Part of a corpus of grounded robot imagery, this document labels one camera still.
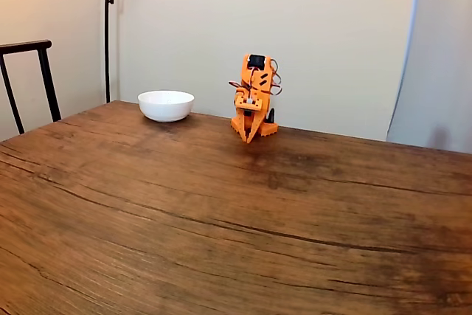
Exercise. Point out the white bowl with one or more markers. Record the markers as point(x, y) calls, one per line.
point(166, 106)

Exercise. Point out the black table clamp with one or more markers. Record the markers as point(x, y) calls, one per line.
point(272, 116)

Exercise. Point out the white backdrop panel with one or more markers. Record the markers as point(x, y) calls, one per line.
point(295, 16)

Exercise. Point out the black floor lamp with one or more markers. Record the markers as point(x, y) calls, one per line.
point(107, 53)

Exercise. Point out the black chair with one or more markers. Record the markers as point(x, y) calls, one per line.
point(44, 71)

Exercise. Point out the small camera module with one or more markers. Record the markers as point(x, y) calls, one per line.
point(249, 110)

